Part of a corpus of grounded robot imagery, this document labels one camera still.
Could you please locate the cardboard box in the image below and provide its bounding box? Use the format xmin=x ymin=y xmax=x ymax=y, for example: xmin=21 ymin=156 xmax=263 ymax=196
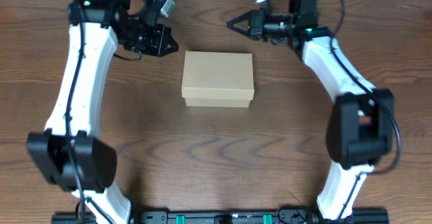
xmin=182 ymin=51 xmax=254 ymax=108

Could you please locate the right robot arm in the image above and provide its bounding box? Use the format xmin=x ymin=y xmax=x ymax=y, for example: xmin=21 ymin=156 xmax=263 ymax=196
xmin=227 ymin=0 xmax=401 ymax=223

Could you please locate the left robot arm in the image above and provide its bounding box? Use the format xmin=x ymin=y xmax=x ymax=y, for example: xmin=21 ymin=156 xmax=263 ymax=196
xmin=26 ymin=0 xmax=179 ymax=223

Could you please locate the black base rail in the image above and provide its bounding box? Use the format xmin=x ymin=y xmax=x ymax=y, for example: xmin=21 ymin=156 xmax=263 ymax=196
xmin=51 ymin=210 xmax=391 ymax=224

